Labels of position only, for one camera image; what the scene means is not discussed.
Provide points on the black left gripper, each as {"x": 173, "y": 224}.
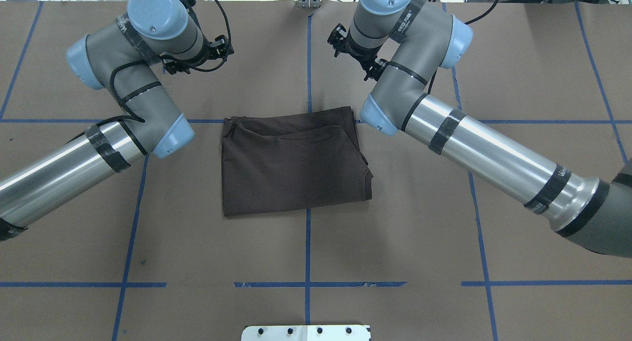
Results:
{"x": 193, "y": 60}

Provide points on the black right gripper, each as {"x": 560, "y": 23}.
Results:
{"x": 359, "y": 54}

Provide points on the dark brown t-shirt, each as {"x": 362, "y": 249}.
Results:
{"x": 293, "y": 162}

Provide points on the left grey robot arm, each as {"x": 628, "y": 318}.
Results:
{"x": 118, "y": 58}

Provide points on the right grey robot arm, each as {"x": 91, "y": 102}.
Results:
{"x": 401, "y": 44}

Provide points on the blue tape centre vertical line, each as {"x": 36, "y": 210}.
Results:
{"x": 307, "y": 281}

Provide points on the blue tape vertical line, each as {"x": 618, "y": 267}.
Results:
{"x": 307, "y": 281}
{"x": 129, "y": 254}
{"x": 479, "y": 232}

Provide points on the blue tape right vertical line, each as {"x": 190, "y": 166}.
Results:
{"x": 479, "y": 232}

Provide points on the blue tape far left line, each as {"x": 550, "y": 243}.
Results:
{"x": 18, "y": 24}

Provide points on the blue tape lower horizontal line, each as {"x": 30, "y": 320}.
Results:
{"x": 315, "y": 284}

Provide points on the blue tape horizontal line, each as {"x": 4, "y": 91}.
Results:
{"x": 606, "y": 122}
{"x": 315, "y": 284}

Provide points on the blue tape upper horizontal line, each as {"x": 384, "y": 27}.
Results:
{"x": 606, "y": 122}

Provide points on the blue tape far right line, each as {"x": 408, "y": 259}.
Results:
{"x": 597, "y": 78}

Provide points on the blue tape left vertical line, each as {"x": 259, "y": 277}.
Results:
{"x": 129, "y": 254}

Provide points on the white metal bracket plate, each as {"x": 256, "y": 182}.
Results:
{"x": 352, "y": 332}

